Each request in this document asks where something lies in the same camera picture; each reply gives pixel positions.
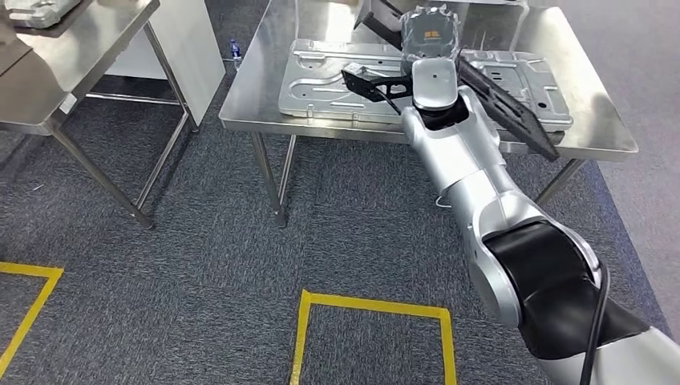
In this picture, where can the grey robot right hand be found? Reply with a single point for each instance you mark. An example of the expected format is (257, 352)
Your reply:
(430, 32)

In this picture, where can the black plastic frame part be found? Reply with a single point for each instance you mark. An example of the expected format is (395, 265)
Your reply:
(510, 109)

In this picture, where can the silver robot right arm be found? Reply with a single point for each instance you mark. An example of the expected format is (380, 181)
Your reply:
(462, 154)

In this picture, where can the stainless steel workbench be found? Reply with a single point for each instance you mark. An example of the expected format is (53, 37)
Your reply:
(265, 79)

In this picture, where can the stamped sheet metal panel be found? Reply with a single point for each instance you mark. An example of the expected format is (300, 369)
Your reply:
(37, 13)
(318, 79)

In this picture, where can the clear water bottle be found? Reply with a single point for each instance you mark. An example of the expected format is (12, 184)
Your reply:
(236, 52)

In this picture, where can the white cabinet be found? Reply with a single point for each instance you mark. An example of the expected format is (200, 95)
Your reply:
(180, 48)

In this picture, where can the yellow floor tape square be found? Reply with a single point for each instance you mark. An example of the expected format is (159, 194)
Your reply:
(372, 305)

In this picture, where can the stainless steel table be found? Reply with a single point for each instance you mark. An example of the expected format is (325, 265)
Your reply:
(63, 64)

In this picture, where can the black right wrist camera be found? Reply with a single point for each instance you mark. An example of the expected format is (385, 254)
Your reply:
(366, 85)

